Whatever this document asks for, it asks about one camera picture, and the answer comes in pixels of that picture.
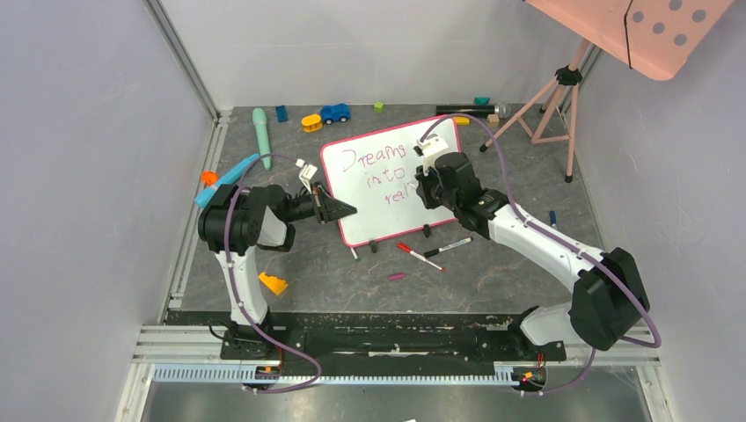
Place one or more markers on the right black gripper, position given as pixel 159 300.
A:
pixel 424 181

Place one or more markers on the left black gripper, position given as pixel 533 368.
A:
pixel 325 207

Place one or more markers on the pink framed whiteboard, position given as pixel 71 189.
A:
pixel 371 171

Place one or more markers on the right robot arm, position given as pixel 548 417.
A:
pixel 609 302

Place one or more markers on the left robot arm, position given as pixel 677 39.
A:
pixel 237 222

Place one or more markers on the red whiteboard marker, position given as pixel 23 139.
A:
pixel 419 256

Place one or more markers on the black rainbow marker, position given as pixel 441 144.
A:
pixel 447 247

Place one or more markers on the yellow block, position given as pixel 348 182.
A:
pixel 462 121

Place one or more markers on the wooden cube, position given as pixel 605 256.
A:
pixel 493 121

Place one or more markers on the yellow oval toy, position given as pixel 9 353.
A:
pixel 312 122

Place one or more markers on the orange wedge block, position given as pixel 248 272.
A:
pixel 274 284

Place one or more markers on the blue toy car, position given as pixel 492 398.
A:
pixel 335 113

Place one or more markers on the dark blue block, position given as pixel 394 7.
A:
pixel 282 113

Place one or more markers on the mint green toy stick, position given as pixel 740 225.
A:
pixel 259 120

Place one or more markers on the orange small toy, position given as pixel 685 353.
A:
pixel 209 178

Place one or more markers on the blue toy crayon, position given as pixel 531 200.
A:
pixel 230 177

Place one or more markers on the pink tripod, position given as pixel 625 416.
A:
pixel 565 80

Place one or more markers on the pink perforated panel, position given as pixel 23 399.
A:
pixel 653 37

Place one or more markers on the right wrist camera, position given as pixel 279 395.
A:
pixel 429 149

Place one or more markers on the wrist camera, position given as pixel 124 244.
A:
pixel 429 149
pixel 306 173

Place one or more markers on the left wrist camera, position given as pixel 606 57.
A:
pixel 306 173

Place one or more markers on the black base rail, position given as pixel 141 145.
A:
pixel 375 344

